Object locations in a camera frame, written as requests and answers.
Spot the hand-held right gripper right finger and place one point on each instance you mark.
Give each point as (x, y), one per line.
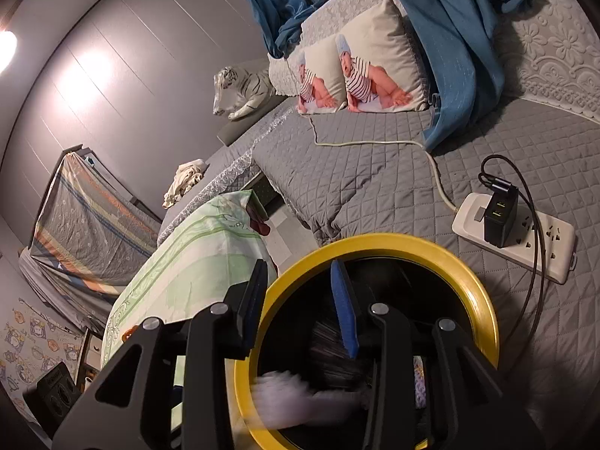
(344, 314)

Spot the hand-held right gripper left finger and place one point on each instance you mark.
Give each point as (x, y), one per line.
(251, 304)

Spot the yellow rimmed black trash bin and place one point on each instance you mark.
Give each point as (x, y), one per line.
(398, 243)

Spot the purple foam fruit net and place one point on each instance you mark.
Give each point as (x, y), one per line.
(290, 396)

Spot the orange plastic piece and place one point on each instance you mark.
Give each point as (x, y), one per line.
(127, 336)

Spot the grey quilted cover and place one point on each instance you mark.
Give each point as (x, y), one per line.
(375, 187)

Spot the crumpled cream cloth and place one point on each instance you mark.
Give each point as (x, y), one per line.
(185, 183)

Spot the white low cabinet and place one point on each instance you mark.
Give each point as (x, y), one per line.
(91, 361)

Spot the grey bolster pillow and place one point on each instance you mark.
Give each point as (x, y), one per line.
(239, 129)

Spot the black charger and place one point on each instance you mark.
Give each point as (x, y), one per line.
(499, 218)

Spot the striped grey sheet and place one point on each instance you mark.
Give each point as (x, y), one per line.
(84, 225)

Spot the white power strip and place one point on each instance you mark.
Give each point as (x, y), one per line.
(543, 243)

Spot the white tiger plush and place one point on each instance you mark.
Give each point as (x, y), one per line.
(243, 89)

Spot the cartoon print mat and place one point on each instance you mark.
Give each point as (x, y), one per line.
(28, 347)

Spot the baby print pillow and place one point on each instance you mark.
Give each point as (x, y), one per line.
(323, 70)
(375, 56)

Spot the ceiling lamp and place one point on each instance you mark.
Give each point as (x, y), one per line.
(5, 51)

